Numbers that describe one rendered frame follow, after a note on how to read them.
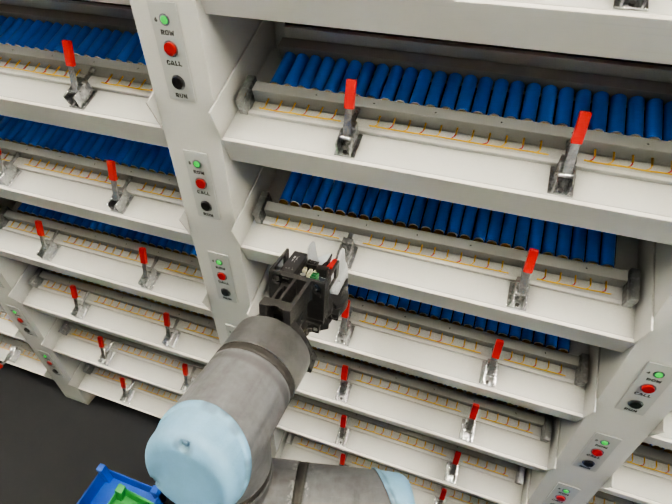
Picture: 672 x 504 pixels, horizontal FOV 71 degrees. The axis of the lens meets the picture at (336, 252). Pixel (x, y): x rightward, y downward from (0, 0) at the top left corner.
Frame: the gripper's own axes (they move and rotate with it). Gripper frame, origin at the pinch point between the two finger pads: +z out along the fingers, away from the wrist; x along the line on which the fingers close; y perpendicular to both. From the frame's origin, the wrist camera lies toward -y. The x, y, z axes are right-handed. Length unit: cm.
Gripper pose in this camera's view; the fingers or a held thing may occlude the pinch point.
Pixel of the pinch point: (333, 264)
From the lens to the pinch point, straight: 69.2
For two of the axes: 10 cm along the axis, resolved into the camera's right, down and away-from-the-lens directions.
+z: 3.3, -5.0, 8.0
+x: -9.4, -2.2, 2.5
